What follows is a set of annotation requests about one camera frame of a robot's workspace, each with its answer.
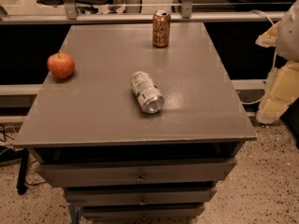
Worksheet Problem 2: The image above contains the grey drawer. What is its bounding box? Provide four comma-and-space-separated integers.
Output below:
81, 203, 204, 220
36, 158, 236, 188
64, 187, 216, 206

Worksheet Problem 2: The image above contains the silver green 7up can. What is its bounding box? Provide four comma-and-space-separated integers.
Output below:
130, 71, 164, 114

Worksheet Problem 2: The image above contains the grey drawer cabinet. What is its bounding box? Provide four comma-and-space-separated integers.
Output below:
12, 22, 258, 224

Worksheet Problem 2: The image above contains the red apple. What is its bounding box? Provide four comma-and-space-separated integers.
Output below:
47, 52, 75, 79

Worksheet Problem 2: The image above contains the top grey drawer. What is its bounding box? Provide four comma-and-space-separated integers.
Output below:
36, 158, 236, 188

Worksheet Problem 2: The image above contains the middle grey drawer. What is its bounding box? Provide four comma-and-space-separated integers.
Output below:
64, 187, 216, 206

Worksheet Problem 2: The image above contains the black stand leg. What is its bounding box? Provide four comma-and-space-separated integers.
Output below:
17, 149, 29, 195

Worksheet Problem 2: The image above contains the brown gold soda can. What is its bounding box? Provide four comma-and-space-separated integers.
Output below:
152, 10, 171, 48

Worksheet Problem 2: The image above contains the bottom grey drawer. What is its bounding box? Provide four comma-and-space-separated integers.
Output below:
81, 203, 204, 220

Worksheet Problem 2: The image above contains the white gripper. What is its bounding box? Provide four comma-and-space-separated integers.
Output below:
255, 0, 299, 124

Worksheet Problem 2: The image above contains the white cable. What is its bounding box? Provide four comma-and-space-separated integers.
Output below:
240, 9, 278, 105

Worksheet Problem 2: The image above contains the grey metal railing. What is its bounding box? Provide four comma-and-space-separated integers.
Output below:
0, 0, 284, 24

